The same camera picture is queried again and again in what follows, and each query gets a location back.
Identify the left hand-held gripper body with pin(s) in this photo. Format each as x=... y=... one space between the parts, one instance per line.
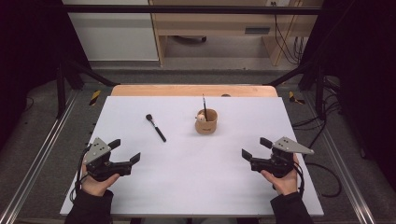
x=98 y=150

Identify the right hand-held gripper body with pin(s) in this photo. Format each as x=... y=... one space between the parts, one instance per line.
x=288 y=145

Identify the black makeup brush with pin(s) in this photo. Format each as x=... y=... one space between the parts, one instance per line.
x=158 y=132

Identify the brown wooden cup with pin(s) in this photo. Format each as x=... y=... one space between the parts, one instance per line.
x=206 y=127

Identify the thin black brush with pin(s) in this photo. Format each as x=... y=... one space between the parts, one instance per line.
x=204 y=107

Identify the person's left hand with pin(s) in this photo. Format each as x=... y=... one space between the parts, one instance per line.
x=96 y=187

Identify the person's right hand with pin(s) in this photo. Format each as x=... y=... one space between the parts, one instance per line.
x=283 y=186

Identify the white sheet mat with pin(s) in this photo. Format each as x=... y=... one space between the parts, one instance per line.
x=186 y=177

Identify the black metal stand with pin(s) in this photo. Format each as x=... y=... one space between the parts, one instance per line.
x=319 y=93
x=61 y=90

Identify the white cabinet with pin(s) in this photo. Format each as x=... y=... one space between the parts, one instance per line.
x=115 y=37

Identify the dark curtain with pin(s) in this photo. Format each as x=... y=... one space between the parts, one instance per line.
x=364 y=62
x=28 y=46

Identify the light wooden desk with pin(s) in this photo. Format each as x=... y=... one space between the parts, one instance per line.
x=211 y=25

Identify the aluminium rail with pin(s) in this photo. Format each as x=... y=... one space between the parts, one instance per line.
x=342 y=168
x=37 y=161

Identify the black frame bar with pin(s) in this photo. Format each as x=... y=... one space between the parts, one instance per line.
x=186 y=9

